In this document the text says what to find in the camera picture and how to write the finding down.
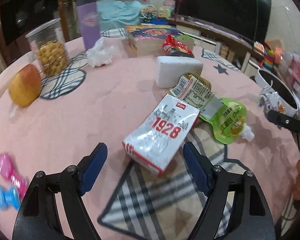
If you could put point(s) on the clear jar of snacks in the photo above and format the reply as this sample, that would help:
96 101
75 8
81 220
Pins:
48 45

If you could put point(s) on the pink plastic storage boxes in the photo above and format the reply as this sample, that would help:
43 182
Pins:
290 70

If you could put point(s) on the pink toy dumbbell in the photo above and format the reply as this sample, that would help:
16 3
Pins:
8 172

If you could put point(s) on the wooden sliding door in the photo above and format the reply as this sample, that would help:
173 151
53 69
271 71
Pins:
18 17

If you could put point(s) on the ferris wheel toy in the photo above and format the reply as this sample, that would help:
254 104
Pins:
148 13

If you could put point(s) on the silver wrapper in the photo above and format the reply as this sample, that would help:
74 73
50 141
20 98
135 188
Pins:
269 100

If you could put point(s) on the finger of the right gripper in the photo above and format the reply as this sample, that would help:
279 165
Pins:
282 120

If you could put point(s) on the white 1928 milk carton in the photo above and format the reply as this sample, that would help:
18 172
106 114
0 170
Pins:
155 142

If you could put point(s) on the white tissue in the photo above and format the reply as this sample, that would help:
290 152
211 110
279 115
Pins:
100 54

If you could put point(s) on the gold green label wrapper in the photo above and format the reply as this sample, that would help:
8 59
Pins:
193 90

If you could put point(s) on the green spout pouch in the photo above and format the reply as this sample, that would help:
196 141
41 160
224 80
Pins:
228 120

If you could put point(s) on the pink table cloth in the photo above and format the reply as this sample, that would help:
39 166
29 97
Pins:
50 135

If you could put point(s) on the white foam block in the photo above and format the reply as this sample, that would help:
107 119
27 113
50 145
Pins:
169 69

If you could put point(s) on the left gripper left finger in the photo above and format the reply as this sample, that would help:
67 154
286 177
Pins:
38 216

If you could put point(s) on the white round trash bin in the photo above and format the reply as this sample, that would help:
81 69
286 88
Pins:
265 79

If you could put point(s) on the blue toy dumbbell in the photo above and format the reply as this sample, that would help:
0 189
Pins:
9 198

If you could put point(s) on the white tv cabinet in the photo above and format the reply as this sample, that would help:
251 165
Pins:
222 46

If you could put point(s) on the red yellow apple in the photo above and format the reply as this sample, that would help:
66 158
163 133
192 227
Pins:
25 86

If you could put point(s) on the teal covered armchair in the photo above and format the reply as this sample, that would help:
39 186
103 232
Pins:
114 14

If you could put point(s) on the rainbow stacking ring toy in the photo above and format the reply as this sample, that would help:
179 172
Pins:
269 59

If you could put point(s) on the red snack packet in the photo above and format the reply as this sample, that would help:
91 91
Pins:
173 47

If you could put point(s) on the colourful book box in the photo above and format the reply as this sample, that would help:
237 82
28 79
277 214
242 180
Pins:
145 40

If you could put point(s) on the purple tall box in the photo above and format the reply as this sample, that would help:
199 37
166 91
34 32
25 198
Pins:
88 22

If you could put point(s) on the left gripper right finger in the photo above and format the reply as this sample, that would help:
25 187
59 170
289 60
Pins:
236 207

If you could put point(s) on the large black television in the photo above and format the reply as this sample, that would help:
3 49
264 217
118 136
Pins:
247 18

